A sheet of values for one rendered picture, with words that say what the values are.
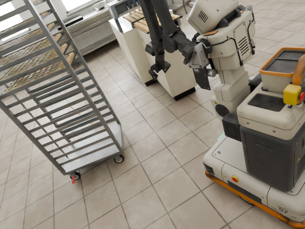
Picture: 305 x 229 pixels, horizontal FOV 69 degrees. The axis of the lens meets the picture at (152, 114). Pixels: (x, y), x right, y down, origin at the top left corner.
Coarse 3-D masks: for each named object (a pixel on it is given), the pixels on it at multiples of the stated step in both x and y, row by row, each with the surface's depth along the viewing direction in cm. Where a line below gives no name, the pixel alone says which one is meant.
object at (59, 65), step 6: (72, 54) 192; (60, 60) 189; (48, 66) 189; (54, 66) 179; (60, 66) 172; (36, 72) 184; (42, 72) 178; (48, 72) 173; (24, 78) 184; (30, 78) 179; (36, 78) 170; (12, 84) 182; (18, 84) 180; (24, 84) 169; (6, 90) 173
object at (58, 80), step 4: (84, 68) 208; (88, 68) 209; (76, 72) 209; (80, 72) 210; (64, 76) 209; (68, 76) 210; (56, 80) 210; (60, 80) 211; (48, 84) 211; (52, 84) 211; (36, 88) 211; (40, 88) 212; (44, 88) 210; (28, 92) 212; (32, 92) 212
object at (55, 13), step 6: (48, 0) 174; (54, 12) 180; (60, 18) 184; (60, 24) 185; (78, 54) 201; (84, 60) 206; (84, 66) 208; (90, 72) 212; (102, 96) 227; (108, 102) 235; (108, 108) 236; (114, 114) 242
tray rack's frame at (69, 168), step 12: (0, 108) 169; (24, 108) 196; (12, 120) 176; (36, 120) 207; (24, 132) 184; (120, 132) 236; (36, 144) 192; (72, 144) 250; (84, 144) 241; (96, 144) 234; (120, 144) 220; (48, 156) 201; (72, 156) 232; (84, 156) 225; (96, 156) 218; (108, 156) 213; (60, 168) 211; (72, 168) 217
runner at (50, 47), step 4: (44, 48) 154; (48, 48) 154; (52, 48) 154; (36, 52) 154; (40, 52) 155; (44, 52) 155; (24, 56) 154; (28, 56) 155; (32, 56) 155; (16, 60) 155; (20, 60) 155; (24, 60) 156; (8, 64) 155; (12, 64) 156; (16, 64) 156; (0, 68) 156; (4, 68) 156; (8, 68) 157
